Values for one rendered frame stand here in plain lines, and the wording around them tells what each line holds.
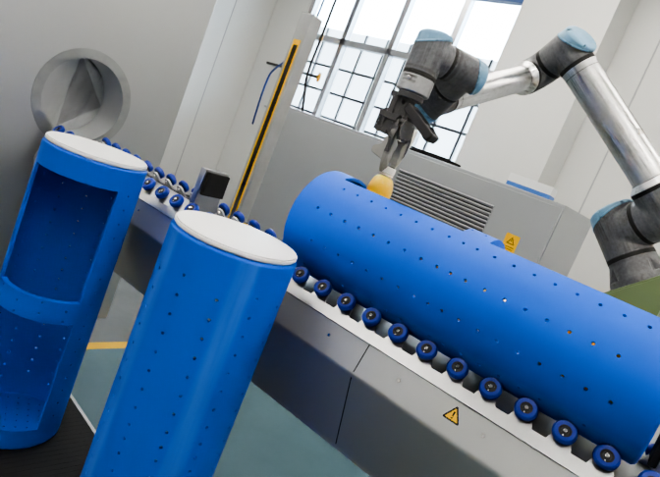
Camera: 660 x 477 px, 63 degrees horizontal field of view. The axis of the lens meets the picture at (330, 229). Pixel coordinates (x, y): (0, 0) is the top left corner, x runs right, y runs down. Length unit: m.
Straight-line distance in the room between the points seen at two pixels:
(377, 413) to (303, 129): 2.88
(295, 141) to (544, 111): 1.74
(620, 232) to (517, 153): 2.17
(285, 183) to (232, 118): 2.82
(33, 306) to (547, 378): 1.29
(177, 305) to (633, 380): 0.83
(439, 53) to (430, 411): 0.86
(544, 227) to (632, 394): 1.86
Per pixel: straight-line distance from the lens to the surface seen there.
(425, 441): 1.21
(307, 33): 2.08
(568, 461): 1.14
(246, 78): 6.61
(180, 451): 1.24
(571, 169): 4.24
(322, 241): 1.29
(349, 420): 1.32
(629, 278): 1.95
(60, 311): 1.68
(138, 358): 1.20
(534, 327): 1.09
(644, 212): 1.94
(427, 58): 1.44
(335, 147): 3.65
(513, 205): 2.93
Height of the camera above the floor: 1.29
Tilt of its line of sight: 8 degrees down
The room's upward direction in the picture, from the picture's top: 22 degrees clockwise
